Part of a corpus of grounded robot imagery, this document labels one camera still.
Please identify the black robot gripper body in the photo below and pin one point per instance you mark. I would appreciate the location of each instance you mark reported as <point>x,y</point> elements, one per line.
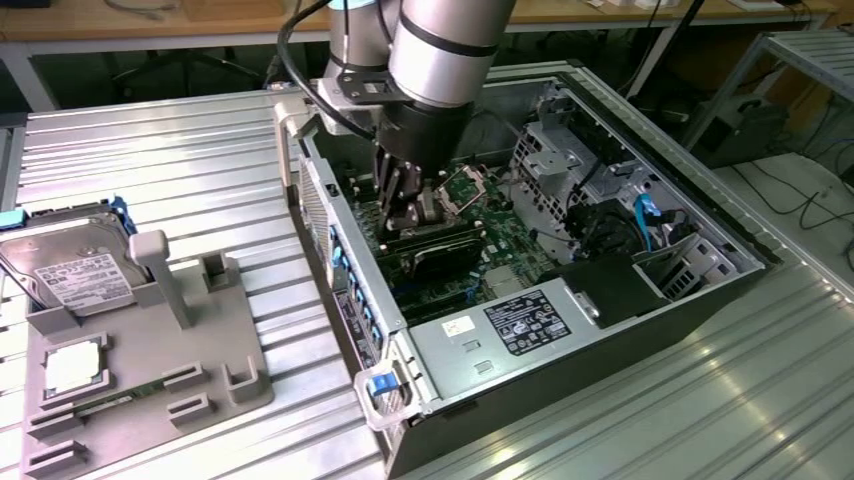
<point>430,135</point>

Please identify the graphics card with metal bracket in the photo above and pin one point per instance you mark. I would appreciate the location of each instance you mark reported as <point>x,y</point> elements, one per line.
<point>443,260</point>

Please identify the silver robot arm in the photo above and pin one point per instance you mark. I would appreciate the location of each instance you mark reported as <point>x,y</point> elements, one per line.
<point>440,50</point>

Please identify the black RAM slot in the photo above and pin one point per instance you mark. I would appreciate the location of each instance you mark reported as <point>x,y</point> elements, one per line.
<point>363,186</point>

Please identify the metal socket cover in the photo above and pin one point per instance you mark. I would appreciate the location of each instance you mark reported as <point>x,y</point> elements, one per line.
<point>467,187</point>

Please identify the green motherboard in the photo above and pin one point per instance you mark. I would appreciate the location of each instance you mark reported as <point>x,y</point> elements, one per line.
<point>514,235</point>

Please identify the perforated metal drive bay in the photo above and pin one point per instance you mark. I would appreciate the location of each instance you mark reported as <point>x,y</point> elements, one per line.
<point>554,165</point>

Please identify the silver chipset heat sink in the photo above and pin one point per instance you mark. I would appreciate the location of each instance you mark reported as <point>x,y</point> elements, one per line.
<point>504,281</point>

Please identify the grey power supply with label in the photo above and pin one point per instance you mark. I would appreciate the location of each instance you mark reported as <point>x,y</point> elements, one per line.
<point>467,360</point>

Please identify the black plastic fan shroud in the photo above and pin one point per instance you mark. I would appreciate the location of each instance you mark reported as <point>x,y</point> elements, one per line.
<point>601,285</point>

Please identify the blue case release latch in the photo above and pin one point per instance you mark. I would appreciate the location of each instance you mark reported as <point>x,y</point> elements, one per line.
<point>383,384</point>

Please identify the black chair base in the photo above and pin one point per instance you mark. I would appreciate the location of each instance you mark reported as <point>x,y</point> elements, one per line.
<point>200,54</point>

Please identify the silver disk bay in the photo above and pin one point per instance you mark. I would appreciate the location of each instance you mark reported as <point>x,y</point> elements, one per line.
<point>707,260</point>

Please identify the open black PC case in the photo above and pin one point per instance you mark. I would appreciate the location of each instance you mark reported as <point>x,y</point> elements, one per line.
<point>601,400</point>

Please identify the grey parts rack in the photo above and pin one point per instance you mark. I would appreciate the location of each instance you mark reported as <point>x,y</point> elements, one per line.
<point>147,350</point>

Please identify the black box under shelf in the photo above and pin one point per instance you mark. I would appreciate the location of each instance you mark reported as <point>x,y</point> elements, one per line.
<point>754,130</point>

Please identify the silver hard disk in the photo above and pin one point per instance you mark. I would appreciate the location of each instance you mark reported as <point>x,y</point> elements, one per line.
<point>73,270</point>

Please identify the wooden desk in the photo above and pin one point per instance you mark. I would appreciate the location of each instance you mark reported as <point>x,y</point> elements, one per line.
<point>80,27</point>

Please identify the teal plastic block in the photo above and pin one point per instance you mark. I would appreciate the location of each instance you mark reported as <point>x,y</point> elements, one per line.
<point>12,220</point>

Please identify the green RAM stick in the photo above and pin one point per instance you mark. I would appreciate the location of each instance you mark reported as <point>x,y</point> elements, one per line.
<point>123,397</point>

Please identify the silver CPU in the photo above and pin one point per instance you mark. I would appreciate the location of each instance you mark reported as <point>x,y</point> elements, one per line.
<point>73,365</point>

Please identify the blue disk caddy rail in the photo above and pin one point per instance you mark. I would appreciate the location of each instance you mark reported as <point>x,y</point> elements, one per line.
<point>120,215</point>

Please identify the metal slat shelf frame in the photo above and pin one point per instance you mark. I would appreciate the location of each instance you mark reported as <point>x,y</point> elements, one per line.
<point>814,55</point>

